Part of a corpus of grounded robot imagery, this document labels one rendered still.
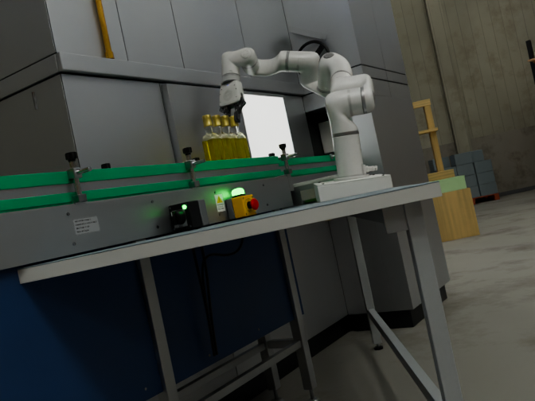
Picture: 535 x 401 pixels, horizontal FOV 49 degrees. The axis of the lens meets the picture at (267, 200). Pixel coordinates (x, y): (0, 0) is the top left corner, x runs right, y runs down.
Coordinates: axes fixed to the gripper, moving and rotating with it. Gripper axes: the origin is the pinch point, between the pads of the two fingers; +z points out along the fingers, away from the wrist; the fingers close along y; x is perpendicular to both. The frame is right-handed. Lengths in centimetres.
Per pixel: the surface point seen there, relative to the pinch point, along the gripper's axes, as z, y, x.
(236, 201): 43, 21, -27
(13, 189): 51, 16, -105
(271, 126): -13, -13, 47
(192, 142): 10.1, -11.6, -12.3
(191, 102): -7.0, -11.6, -11.9
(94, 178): 44, 16, -81
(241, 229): 64, 60, -76
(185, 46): -33.0, -14.7, -11.3
